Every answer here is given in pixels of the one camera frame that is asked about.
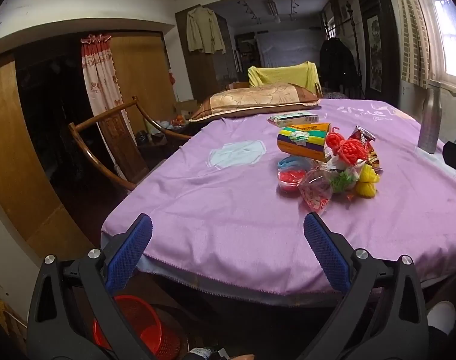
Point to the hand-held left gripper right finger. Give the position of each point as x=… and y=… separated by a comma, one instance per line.
x=325, y=249

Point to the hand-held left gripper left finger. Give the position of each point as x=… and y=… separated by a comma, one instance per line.
x=130, y=249

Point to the clear plastic bag red print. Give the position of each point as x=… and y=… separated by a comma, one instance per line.
x=316, y=195

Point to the red plastic basket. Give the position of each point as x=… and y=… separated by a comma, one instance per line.
x=141, y=318

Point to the red jelly cup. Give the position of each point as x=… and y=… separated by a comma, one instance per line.
x=289, y=180

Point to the blue face mask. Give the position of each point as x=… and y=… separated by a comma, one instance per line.
x=291, y=162

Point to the red snack packet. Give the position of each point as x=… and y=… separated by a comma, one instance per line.
x=363, y=135

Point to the yellow green carton box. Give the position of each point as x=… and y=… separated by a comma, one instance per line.
x=303, y=146

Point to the white carton box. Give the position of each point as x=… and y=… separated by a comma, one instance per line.
x=293, y=120

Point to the steel water bottle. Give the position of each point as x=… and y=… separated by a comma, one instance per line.
x=430, y=120

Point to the purple tablecloth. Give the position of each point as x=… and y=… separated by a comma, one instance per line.
x=231, y=202

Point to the wooden armchair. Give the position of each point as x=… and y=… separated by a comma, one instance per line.
x=115, y=131

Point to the small wooden side table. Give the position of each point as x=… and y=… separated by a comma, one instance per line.
x=164, y=135

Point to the white shoe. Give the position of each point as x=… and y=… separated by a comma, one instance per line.
x=441, y=317

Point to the checked window curtain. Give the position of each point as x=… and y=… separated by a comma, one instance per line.
x=415, y=26

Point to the dark framed picture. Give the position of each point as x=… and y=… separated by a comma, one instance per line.
x=376, y=37

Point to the cardboard box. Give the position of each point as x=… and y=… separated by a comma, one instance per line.
x=184, y=108

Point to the black hanging coat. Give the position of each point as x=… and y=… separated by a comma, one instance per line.
x=338, y=63

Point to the brown floral pillow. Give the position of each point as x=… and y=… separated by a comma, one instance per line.
x=250, y=99

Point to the floral pink curtain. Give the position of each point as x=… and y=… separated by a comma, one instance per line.
x=102, y=78

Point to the yellow cloth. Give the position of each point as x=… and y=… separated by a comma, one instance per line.
x=280, y=75

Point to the beige hanging jacket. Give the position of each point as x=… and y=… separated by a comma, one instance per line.
x=204, y=30

